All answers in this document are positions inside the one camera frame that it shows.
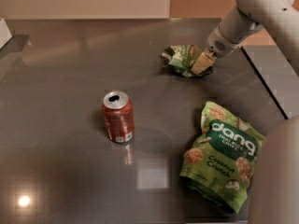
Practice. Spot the red coke can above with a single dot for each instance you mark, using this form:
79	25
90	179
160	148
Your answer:
118	114

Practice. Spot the white box at left edge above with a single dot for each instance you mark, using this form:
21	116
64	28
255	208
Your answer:
5	34

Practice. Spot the green Dang rice chips bag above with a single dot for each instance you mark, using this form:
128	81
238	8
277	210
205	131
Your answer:
221	162

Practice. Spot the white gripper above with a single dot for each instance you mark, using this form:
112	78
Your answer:
220	47

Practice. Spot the small green jalapeno chip bag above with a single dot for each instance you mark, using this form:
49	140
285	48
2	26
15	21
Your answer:
180	58

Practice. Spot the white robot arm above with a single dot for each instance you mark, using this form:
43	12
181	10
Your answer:
274	197

